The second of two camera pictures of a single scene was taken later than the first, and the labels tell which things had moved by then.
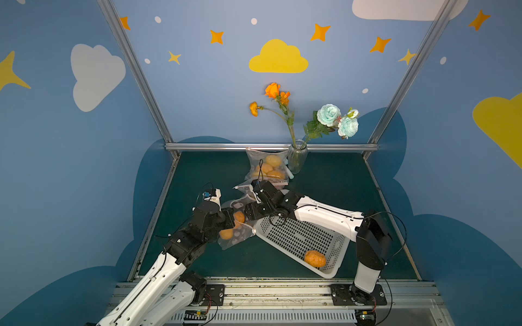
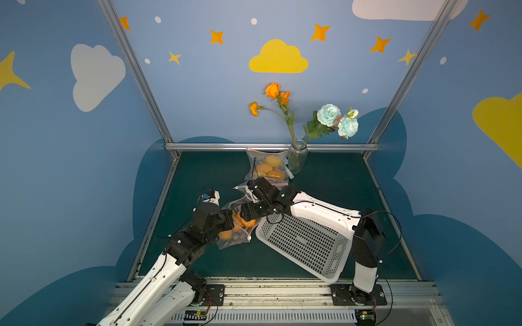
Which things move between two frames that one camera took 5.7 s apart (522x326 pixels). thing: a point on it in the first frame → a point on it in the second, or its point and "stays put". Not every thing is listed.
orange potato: [226, 233] stays put
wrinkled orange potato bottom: [315, 258] → [247, 224]
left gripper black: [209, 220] stays put
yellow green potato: [274, 159] stays put
